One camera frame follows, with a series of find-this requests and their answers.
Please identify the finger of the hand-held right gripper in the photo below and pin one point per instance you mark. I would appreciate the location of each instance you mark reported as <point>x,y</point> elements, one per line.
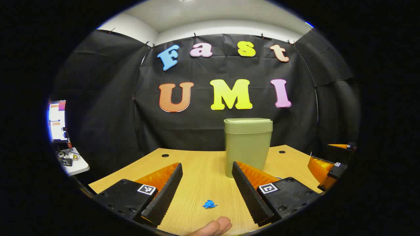
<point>339,145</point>
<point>338,170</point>

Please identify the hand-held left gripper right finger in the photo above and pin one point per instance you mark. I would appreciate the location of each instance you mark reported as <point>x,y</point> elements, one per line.
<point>251,196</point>

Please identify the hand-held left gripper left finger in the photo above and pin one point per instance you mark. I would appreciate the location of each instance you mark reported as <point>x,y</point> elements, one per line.
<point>164,196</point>

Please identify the blue paper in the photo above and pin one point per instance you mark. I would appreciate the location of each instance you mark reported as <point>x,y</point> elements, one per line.
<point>209,204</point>

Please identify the green desktop garbage bin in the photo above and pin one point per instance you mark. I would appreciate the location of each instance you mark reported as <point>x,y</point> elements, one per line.
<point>247,144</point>

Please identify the wooden desktop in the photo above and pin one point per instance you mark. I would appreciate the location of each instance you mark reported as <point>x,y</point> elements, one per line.
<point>203,177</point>

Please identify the white side table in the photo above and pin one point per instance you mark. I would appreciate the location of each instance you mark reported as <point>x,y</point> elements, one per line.
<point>80,167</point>

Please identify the small black device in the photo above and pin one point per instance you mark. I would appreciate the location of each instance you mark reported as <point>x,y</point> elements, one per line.
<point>67,162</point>

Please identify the red and black tool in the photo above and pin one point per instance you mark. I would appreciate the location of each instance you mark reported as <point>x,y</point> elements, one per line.
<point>69,142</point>

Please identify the computer monitor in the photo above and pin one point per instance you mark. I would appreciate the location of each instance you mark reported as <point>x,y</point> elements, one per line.
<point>57,121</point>

